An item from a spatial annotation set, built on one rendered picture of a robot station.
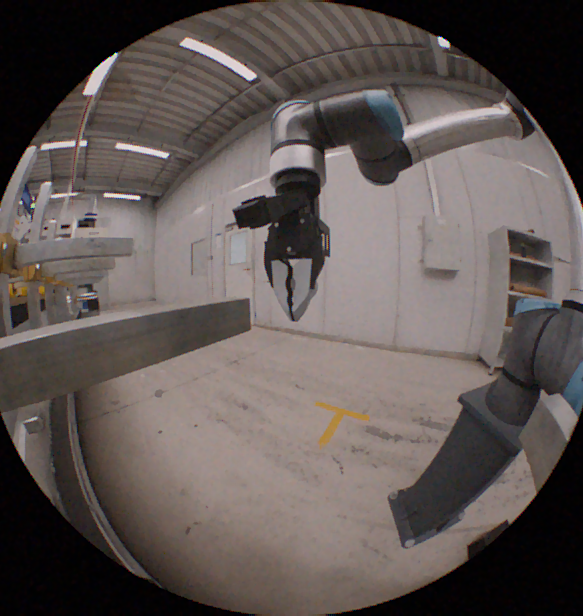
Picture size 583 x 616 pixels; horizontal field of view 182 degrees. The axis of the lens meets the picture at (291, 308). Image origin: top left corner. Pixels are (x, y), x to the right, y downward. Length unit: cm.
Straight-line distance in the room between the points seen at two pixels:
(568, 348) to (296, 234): 48
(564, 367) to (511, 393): 20
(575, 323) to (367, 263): 227
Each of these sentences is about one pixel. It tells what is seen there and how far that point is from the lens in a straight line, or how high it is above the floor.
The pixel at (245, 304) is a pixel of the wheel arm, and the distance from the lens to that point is 15.
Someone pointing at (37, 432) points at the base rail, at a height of 70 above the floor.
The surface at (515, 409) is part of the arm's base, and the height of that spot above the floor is 64.
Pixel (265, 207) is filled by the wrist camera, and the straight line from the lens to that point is 19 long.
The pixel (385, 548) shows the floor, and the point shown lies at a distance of 94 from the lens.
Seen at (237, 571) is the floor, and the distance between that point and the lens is 90.
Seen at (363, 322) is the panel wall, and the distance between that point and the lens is 247.
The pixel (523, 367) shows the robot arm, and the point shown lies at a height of 73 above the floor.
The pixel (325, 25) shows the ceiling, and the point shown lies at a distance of 423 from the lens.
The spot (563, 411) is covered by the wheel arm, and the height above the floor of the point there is 82.
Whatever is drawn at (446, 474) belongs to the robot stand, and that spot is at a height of 36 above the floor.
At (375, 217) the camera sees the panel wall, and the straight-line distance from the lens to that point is 252.
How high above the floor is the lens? 88
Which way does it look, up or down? 9 degrees down
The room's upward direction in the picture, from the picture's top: straight up
